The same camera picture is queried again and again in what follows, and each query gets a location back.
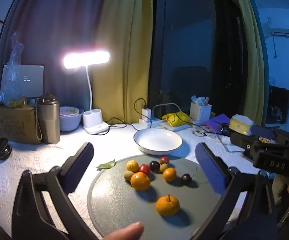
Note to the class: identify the yellow plastic bag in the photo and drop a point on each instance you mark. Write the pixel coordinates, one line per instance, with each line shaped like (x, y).
(175, 118)

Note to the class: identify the black round object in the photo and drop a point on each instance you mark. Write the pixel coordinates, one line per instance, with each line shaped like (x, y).
(2, 150)

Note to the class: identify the cardboard box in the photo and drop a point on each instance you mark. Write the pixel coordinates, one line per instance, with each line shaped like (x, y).
(14, 125)

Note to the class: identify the brown longan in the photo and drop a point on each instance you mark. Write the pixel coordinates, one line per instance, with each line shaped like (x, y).
(128, 175)
(163, 168)

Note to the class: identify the small black gadget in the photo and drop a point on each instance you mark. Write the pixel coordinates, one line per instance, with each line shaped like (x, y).
(225, 130)

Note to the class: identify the white flat package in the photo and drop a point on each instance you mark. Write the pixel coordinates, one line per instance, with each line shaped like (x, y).
(177, 128)

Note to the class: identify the white charger plug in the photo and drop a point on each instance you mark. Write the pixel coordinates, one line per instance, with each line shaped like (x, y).
(146, 112)

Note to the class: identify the purple cloth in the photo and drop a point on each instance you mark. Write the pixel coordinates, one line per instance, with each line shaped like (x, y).
(218, 121)

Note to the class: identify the dark tablet screen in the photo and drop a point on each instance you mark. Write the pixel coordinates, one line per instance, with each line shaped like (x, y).
(278, 105)

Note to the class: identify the dark purple plum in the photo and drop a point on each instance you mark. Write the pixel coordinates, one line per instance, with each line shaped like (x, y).
(185, 179)
(154, 166)

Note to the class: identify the white desk lamp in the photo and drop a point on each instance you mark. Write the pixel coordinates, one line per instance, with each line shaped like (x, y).
(87, 59)

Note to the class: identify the round grey tray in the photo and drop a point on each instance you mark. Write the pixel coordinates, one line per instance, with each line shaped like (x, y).
(124, 212)

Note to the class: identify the stacked purple bowls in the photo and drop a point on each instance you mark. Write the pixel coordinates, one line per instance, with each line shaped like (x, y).
(70, 123)

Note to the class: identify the small orange tangerine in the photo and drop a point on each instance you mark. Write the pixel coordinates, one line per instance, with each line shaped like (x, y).
(169, 174)
(132, 166)

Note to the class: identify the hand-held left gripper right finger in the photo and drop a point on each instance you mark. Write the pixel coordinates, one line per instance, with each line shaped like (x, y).
(209, 170)

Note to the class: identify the white power strip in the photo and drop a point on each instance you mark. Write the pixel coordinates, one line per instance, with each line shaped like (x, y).
(152, 123)

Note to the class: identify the pale rolled packets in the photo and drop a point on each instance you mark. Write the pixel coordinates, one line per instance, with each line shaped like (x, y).
(199, 100)

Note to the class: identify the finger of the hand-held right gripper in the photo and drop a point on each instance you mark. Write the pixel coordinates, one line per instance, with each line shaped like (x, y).
(242, 142)
(262, 131)

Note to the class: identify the yellow box with white lid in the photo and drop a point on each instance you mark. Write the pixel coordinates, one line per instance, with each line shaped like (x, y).
(240, 125)

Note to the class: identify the yellow-green curtain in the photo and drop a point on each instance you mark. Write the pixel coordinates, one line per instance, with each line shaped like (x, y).
(252, 55)

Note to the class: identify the large orange tangerine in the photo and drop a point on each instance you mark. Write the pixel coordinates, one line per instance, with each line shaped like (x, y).
(140, 180)
(167, 205)

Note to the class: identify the white air conditioner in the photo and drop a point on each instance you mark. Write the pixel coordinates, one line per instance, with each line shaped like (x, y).
(284, 32)

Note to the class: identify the white plate with dark rim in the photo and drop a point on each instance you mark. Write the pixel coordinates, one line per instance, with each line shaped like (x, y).
(158, 140)

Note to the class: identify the blue-grey curtain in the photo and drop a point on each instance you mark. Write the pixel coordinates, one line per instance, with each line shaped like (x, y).
(54, 25)

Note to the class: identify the dark window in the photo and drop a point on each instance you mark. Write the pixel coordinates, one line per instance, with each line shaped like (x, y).
(197, 42)

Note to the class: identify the green leaf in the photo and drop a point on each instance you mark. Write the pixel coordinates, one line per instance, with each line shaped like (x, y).
(106, 165)

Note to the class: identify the red cherry tomato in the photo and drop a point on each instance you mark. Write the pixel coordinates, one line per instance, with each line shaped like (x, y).
(145, 169)
(164, 159)

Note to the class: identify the white woven basket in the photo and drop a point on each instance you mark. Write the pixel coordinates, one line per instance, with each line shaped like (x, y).
(200, 112)

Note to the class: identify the clear plastic bag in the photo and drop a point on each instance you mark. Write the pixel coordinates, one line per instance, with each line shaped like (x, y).
(12, 80)

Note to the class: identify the small patterned bowl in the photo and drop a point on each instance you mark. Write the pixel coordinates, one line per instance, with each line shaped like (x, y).
(69, 111)

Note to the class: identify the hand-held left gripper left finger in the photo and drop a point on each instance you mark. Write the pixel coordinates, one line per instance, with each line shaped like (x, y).
(80, 165)

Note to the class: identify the white textured tablecloth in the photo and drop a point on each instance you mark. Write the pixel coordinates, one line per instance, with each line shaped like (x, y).
(34, 155)

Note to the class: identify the yellow curtain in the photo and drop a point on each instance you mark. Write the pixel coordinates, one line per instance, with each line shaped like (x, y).
(124, 55)

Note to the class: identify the small display screen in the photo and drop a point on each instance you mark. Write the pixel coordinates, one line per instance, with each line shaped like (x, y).
(33, 80)

